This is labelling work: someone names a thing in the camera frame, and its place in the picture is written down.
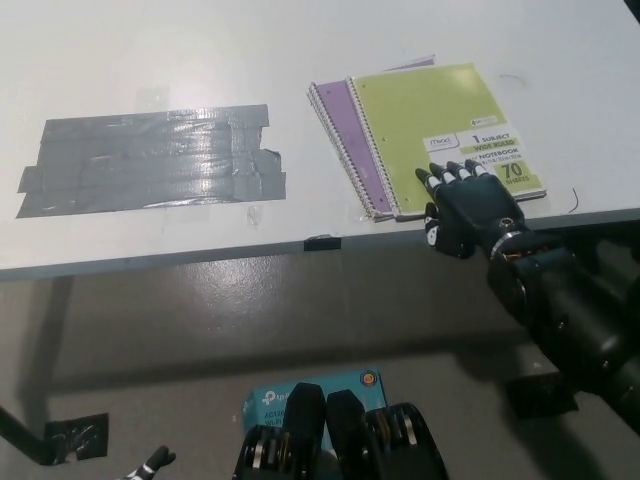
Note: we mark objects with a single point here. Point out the black slanted table leg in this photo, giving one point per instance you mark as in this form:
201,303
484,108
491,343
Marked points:
22,432

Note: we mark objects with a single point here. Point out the teal tp-link router box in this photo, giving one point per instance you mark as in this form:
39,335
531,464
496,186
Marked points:
267,400

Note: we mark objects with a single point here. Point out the grey duct tape patch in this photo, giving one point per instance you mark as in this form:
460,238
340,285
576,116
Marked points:
155,165

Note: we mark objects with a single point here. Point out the green Mead spiral notebook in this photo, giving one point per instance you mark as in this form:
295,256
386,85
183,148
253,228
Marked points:
425,110

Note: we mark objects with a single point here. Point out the purple spiral notebook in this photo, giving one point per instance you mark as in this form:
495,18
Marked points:
345,130

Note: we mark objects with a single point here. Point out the small black tape strip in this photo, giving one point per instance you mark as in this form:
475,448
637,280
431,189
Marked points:
322,244

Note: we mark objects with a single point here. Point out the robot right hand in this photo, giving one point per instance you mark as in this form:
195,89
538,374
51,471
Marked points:
475,205

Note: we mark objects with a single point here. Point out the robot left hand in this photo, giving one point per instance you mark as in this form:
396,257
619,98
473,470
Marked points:
152,462

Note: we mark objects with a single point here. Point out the black floor tape patch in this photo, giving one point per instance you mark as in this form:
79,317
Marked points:
80,435
540,400

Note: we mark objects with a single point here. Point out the clear tape piece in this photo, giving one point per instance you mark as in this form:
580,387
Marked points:
255,216

